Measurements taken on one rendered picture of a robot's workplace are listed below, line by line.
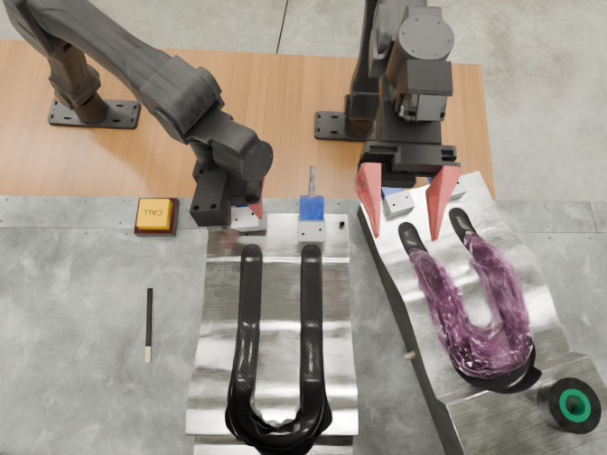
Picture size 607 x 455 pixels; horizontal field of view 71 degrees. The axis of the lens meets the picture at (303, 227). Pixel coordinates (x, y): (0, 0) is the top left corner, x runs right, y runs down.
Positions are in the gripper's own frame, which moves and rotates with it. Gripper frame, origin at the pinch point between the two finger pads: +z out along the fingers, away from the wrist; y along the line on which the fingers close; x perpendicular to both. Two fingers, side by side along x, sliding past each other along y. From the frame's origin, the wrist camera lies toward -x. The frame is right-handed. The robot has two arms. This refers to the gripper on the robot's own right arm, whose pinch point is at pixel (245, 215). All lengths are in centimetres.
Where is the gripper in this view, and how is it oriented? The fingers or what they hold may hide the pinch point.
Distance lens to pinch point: 74.6
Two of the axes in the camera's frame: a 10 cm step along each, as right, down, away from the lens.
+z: 1.9, 6.0, 7.8
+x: 0.5, -8.0, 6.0
